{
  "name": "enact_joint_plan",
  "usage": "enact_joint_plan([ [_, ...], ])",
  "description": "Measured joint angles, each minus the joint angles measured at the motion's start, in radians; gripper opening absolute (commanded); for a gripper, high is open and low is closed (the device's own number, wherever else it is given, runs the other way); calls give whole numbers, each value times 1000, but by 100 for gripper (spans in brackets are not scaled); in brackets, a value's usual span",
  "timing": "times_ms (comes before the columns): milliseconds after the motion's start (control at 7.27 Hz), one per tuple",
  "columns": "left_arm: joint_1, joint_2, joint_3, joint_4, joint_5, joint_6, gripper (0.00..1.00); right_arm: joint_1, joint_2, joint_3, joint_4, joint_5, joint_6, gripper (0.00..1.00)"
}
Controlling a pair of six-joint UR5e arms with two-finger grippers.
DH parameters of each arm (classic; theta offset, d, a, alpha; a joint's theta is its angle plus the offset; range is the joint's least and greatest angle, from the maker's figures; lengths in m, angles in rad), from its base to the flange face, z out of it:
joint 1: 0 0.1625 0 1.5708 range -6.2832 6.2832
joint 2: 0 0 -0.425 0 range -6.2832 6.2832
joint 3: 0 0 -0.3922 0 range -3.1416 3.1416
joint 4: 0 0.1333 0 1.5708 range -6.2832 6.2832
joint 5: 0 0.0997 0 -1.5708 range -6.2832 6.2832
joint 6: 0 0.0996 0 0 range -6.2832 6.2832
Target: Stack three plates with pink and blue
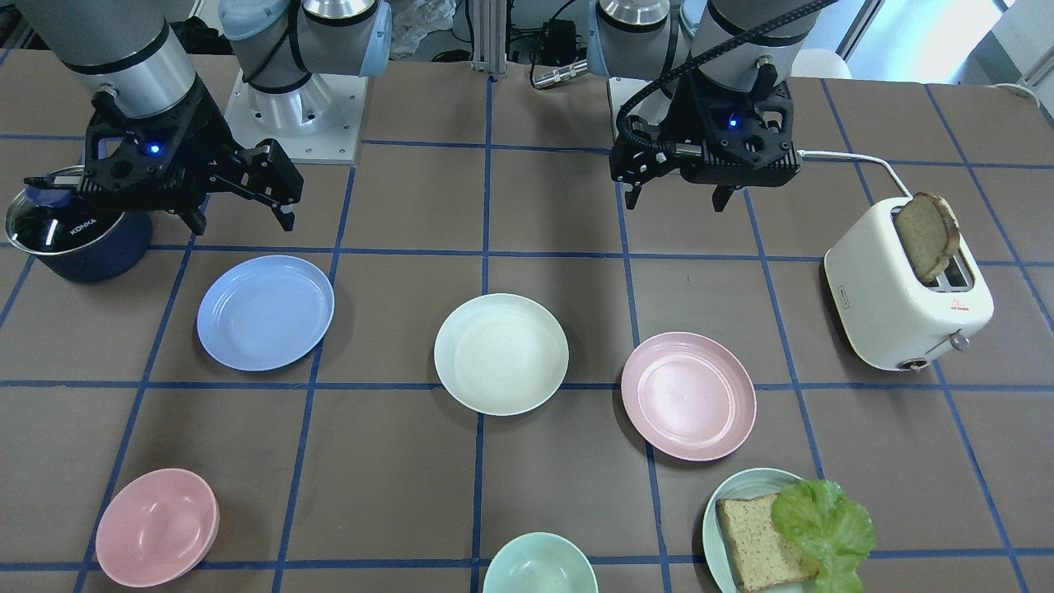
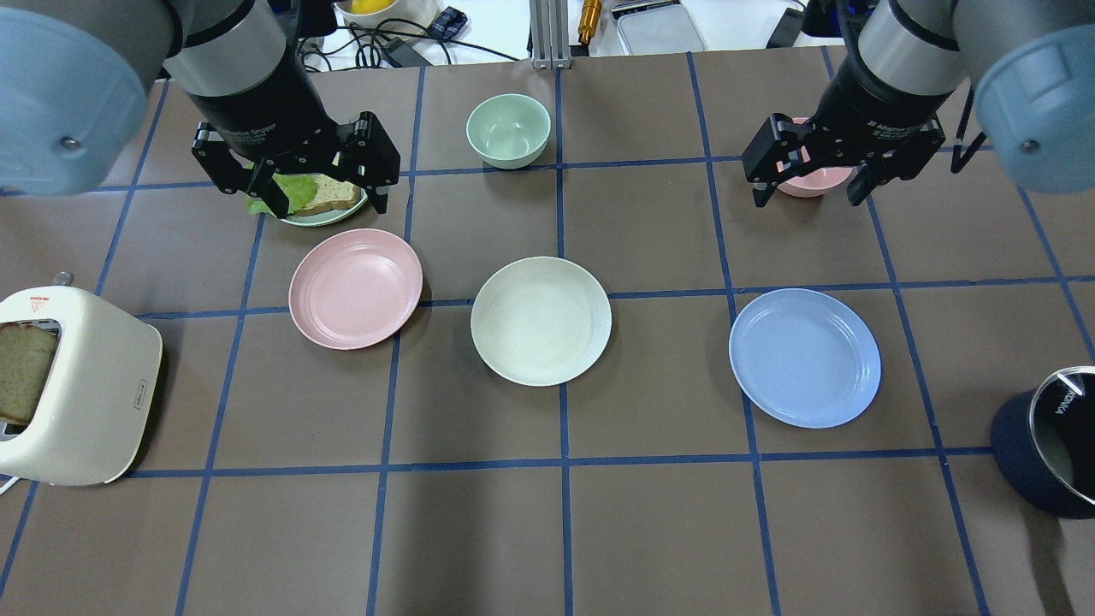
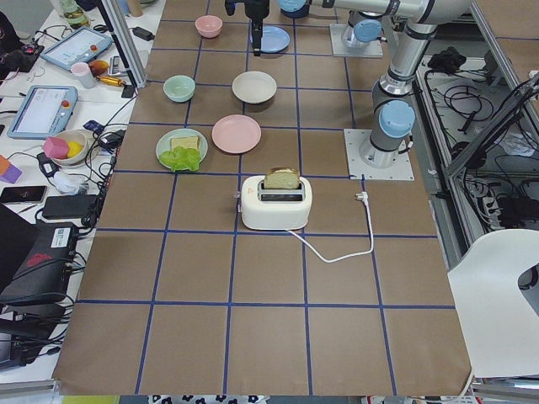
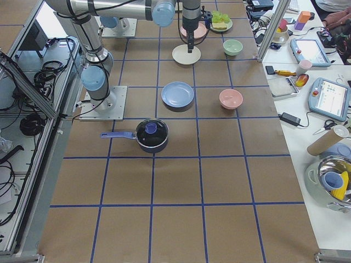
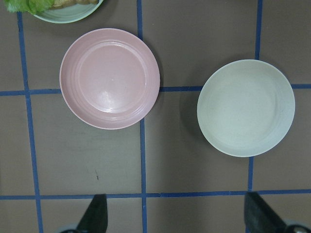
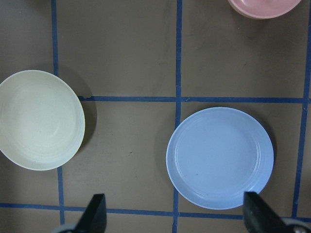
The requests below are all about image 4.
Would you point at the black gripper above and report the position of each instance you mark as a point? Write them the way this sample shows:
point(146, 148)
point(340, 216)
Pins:
point(190, 24)

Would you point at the pink plate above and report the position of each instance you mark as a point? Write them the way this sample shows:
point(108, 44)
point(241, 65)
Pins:
point(198, 33)

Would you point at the white plate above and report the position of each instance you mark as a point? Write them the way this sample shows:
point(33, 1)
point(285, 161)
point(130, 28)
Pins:
point(181, 55)

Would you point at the blue plate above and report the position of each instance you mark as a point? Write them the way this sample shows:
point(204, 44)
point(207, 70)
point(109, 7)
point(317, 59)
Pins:
point(177, 94)

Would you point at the green plate with food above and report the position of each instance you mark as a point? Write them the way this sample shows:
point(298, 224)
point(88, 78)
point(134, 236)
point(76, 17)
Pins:
point(221, 22)

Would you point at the green bowl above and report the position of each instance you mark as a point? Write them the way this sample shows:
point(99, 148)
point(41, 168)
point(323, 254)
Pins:
point(232, 47)

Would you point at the pink bowl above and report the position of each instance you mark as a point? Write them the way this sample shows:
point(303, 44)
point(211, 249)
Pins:
point(230, 99)

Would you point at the black smartphone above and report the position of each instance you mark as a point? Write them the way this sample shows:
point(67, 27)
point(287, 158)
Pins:
point(269, 70)

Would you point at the white bowl with toys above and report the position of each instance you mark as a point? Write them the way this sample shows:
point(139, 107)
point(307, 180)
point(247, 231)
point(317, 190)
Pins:
point(281, 35)

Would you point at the kitchen scale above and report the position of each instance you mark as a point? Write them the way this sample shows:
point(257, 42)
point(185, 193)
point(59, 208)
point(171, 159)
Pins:
point(282, 88)

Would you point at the blue pot with lid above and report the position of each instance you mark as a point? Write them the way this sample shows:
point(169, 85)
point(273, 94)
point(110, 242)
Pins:
point(151, 135)

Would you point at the purple orange toy blocks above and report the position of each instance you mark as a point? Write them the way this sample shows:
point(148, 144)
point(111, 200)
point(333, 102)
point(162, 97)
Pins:
point(302, 19)

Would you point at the toy mango fruit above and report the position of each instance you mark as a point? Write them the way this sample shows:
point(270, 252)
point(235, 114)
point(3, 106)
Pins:
point(301, 80)

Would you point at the upper teach pendant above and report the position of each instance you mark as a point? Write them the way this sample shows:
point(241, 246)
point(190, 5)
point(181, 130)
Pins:
point(309, 49)

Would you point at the teach pendant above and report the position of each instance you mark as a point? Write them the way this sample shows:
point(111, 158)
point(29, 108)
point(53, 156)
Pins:
point(309, 49)
point(329, 98)

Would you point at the black power adapter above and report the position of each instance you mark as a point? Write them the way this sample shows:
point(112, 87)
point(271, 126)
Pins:
point(290, 119)

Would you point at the lower teach pendant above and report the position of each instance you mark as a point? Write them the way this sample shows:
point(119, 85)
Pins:
point(329, 98)

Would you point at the black control box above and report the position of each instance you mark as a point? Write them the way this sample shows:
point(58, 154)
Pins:
point(35, 40)

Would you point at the scissors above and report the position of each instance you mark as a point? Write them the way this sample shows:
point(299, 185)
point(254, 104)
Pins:
point(328, 125)

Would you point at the cardboard tube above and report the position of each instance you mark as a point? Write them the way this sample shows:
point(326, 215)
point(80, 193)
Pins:
point(333, 136)

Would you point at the steel mixing bowl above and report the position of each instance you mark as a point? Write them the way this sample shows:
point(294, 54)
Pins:
point(339, 199)

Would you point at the blue cup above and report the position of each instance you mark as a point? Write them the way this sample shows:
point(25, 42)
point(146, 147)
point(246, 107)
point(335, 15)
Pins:
point(332, 181)

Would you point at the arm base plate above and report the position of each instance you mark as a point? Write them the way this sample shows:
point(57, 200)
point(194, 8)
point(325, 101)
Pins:
point(114, 27)
point(111, 109)

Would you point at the aluminium frame post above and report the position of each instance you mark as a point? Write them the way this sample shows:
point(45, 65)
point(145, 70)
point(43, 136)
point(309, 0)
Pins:
point(270, 32)

